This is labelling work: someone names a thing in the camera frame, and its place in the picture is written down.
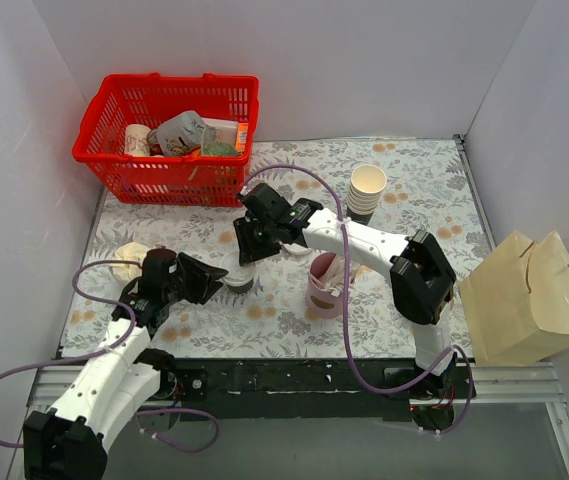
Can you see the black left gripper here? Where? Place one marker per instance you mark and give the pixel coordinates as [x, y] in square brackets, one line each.
[192, 275]

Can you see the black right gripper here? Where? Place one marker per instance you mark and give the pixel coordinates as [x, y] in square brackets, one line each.
[257, 230]

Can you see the white plastic cup lid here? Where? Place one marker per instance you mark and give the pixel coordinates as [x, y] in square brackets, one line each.
[235, 271]

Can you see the black single paper cup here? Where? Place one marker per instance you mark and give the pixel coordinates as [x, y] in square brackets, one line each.
[240, 288]

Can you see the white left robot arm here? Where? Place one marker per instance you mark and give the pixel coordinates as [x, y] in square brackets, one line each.
[72, 438]

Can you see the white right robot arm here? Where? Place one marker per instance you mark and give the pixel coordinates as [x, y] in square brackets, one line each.
[421, 278]

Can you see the white plastic cup lids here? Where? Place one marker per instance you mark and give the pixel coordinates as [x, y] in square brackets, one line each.
[296, 250]

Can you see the cream crumpled napkin bundle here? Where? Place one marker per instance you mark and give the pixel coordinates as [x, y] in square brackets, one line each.
[131, 257]

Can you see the white wrapped straws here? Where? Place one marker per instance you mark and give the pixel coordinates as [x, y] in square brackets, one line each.
[332, 278]

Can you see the pink straw holder cup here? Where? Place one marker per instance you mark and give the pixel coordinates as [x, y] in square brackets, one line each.
[318, 301]

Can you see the floral patterned table mat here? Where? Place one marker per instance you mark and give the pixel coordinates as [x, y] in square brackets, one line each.
[427, 189]

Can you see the green round item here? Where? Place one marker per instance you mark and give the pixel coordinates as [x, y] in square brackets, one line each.
[218, 149]

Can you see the orange and white package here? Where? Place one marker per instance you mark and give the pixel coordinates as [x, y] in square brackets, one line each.
[229, 132]

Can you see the stack of paper cups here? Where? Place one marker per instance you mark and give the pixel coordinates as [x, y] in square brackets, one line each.
[367, 185]

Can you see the grey crumpled snack bag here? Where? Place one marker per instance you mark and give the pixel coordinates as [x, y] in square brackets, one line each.
[181, 134]

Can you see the white printed cup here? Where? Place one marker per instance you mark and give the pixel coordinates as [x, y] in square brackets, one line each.
[136, 140]

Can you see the red plastic shopping basket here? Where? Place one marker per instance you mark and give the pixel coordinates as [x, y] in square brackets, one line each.
[151, 99]

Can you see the cream paper bag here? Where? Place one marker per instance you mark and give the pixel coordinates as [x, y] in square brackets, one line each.
[516, 302]

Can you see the aluminium frame rail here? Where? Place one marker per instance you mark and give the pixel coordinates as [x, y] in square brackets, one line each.
[537, 384]

